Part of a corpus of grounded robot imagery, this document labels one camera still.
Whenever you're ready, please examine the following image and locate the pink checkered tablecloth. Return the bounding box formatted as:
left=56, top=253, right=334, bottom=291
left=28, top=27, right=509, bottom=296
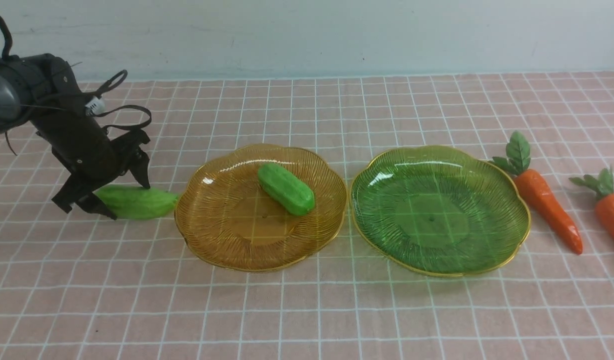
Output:
left=0, top=71, right=614, bottom=360

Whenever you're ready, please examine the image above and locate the green ribbed glass plate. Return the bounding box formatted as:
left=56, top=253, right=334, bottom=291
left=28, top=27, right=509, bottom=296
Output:
left=349, top=145, right=532, bottom=278

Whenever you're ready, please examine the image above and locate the green toy cucumber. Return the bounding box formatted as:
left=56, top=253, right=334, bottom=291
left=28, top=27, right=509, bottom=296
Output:
left=257, top=162, right=315, bottom=217
left=95, top=184, right=179, bottom=220

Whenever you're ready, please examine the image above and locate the orange toy carrot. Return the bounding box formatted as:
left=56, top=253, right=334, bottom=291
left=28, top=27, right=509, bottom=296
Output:
left=489, top=131, right=584, bottom=255
left=569, top=166, right=614, bottom=240

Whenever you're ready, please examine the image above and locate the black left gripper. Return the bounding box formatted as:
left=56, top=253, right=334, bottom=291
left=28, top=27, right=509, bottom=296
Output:
left=32, top=54, right=151, bottom=220

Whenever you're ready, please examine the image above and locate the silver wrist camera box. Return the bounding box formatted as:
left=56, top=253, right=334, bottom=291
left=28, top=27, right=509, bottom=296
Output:
left=85, top=96, right=106, bottom=117

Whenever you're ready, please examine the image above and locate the amber ribbed glass plate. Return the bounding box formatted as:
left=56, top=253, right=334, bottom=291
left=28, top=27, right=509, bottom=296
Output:
left=174, top=143, right=348, bottom=272

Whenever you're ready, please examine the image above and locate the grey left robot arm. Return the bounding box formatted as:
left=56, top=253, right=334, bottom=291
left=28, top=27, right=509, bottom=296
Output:
left=0, top=54, right=152, bottom=220

